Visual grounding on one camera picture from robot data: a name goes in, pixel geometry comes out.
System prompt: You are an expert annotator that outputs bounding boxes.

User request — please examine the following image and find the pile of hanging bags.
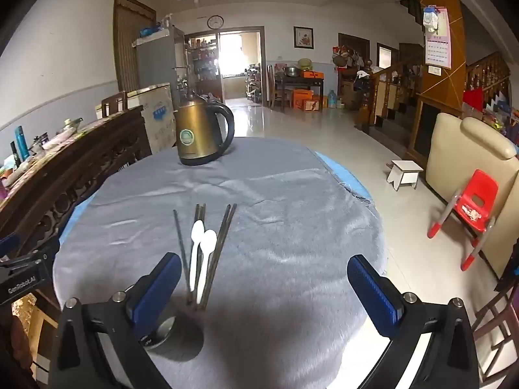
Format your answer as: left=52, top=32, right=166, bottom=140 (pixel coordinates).
left=332, top=44, right=366, bottom=77

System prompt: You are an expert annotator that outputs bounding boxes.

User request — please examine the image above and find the pink wall calendar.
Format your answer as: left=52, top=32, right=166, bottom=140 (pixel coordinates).
left=424, top=6, right=453, bottom=69

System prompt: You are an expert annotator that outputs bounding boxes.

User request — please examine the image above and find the wooden glass door cabinet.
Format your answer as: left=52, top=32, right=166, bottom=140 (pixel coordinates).
left=407, top=93, right=463, bottom=163

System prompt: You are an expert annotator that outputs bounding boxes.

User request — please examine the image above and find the orange wooden pillar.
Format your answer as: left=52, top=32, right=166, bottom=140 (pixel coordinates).
left=407, top=0, right=467, bottom=163

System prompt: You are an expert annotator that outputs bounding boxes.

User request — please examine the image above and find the shelf of bottles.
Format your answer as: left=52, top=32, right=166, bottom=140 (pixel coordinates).
left=188, top=36, right=223, bottom=100

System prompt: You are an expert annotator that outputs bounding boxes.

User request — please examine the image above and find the brown wooden door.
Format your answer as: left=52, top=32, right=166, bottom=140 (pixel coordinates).
left=113, top=0, right=157, bottom=94

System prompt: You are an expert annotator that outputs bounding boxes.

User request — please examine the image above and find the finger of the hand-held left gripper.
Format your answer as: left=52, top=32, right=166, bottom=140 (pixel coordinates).
left=0, top=233, right=61, bottom=271

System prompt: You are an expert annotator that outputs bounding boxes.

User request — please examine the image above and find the white hanging bag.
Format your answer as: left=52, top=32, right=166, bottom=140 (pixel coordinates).
left=422, top=5, right=441, bottom=35

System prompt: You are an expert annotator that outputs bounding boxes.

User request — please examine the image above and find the grey table cloth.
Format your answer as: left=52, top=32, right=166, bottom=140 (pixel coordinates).
left=53, top=137, right=388, bottom=389

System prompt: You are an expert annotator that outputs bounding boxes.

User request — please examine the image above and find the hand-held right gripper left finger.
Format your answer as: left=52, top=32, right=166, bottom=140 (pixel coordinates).
left=49, top=251, right=183, bottom=389

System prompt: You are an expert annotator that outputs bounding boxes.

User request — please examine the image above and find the wooden landing railing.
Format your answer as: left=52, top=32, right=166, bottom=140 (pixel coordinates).
left=464, top=51, right=512, bottom=106

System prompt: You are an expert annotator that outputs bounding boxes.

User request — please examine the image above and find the red child chair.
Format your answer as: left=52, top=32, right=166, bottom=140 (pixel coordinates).
left=427, top=169, right=499, bottom=271

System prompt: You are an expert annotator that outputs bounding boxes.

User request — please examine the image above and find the metal pot with lid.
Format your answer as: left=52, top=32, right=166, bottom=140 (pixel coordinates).
left=57, top=117, right=84, bottom=132

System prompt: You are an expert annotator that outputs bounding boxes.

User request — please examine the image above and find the orange cardboard box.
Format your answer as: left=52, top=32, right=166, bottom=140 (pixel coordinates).
left=291, top=89, right=315, bottom=111

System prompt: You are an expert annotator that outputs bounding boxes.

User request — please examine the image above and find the wooden slatted chair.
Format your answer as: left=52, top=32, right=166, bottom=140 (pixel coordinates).
left=470, top=284, right=519, bottom=389

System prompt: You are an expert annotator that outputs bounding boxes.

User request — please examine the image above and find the cream leather sofa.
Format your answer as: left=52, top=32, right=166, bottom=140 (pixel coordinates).
left=424, top=111, right=519, bottom=280

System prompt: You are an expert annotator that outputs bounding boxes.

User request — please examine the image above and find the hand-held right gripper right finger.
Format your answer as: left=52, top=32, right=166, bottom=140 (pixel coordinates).
left=346, top=253, right=482, bottom=389

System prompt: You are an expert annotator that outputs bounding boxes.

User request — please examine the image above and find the white chest freezer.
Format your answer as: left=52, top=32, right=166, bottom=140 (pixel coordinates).
left=95, top=83, right=179, bottom=155

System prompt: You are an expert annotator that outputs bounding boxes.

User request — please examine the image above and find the brown wooden chair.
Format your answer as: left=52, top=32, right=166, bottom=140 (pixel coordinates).
left=101, top=90, right=128, bottom=118

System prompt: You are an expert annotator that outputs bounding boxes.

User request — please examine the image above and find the pile of colourful bags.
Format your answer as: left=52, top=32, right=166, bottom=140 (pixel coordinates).
left=462, top=87, right=519, bottom=147

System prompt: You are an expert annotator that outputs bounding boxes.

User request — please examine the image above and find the carved dark wooden table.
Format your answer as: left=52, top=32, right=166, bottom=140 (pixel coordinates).
left=0, top=105, right=152, bottom=260

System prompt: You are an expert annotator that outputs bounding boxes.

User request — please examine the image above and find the wooden stair railing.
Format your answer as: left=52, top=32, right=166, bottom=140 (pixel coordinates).
left=357, top=54, right=426, bottom=130

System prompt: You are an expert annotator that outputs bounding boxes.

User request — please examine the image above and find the white plastic spoon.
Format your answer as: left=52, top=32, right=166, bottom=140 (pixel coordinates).
left=189, top=219, right=205, bottom=292
left=196, top=229, right=218, bottom=305

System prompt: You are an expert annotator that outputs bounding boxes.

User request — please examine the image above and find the small white stool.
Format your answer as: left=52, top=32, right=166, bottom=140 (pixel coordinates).
left=386, top=160, right=424, bottom=191

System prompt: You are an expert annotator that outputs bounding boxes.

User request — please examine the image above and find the framed wall picture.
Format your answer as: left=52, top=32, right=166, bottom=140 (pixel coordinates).
left=294, top=26, right=314, bottom=49

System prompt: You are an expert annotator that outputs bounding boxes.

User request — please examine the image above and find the dark wooden side table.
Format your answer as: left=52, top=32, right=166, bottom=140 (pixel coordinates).
left=273, top=75, right=325, bottom=110

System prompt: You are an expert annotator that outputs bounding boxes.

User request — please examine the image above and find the metal utensil holder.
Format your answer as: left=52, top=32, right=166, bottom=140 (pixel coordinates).
left=140, top=312, right=181, bottom=351

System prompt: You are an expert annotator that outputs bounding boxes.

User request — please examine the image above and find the bronze electric kettle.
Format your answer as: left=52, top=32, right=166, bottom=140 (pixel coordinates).
left=174, top=92, right=236, bottom=167

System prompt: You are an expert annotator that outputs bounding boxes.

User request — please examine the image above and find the grey refrigerator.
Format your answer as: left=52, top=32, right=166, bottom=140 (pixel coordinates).
left=136, top=28, right=187, bottom=102

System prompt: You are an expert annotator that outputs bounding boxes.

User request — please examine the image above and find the teal bottle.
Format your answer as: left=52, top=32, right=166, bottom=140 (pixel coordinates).
left=14, top=125, right=31, bottom=160

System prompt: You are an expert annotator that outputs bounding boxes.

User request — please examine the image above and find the dark cloth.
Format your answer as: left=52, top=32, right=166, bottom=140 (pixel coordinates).
left=497, top=239, right=519, bottom=292

